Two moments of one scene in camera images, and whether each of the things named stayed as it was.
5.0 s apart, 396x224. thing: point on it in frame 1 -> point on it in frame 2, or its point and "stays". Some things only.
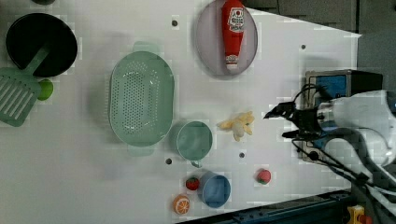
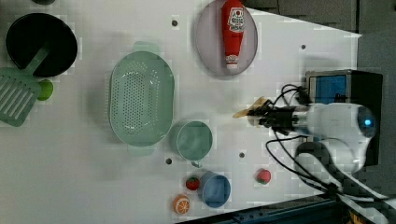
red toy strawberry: (263, 175) stays
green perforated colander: (142, 98) stays
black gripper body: (306, 121) -> (279, 119)
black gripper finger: (291, 133) -> (264, 121)
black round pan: (27, 33) stays
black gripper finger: (288, 107) -> (263, 110)
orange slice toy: (181, 204) stays
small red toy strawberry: (192, 184) stays
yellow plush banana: (238, 124) -> (259, 103)
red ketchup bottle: (233, 26) stays
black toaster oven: (322, 86) stays
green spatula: (20, 89) stays
